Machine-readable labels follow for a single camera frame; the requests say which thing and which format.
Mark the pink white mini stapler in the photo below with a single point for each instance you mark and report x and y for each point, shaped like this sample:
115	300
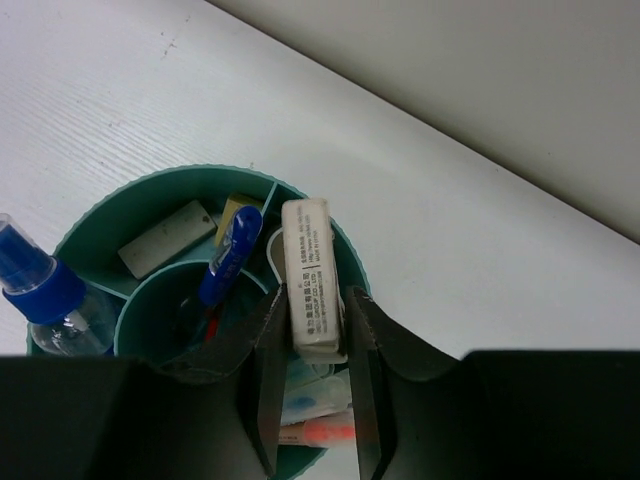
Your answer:
275	255

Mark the grey white eraser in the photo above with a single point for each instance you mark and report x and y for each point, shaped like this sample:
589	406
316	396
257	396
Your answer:
165	240

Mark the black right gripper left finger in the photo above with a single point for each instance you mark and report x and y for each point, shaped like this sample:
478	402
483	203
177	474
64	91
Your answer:
210	414

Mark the blue gel pen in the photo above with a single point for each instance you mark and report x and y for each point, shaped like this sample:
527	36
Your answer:
236	246

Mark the red gel pen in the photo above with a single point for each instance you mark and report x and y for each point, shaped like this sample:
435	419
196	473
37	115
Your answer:
212	317

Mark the white staples box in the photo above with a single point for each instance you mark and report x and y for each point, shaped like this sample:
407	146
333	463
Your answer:
316	308

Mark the clear blue spray bottle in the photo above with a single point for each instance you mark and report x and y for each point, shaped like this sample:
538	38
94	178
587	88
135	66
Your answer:
65	315

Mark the blue highlighter pen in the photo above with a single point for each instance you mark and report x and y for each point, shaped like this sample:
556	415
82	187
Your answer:
305	391

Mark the orange highlighter pen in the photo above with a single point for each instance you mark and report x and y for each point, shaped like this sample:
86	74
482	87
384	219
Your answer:
325	432

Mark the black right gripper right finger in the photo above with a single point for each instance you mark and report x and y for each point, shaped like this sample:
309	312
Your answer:
493	414

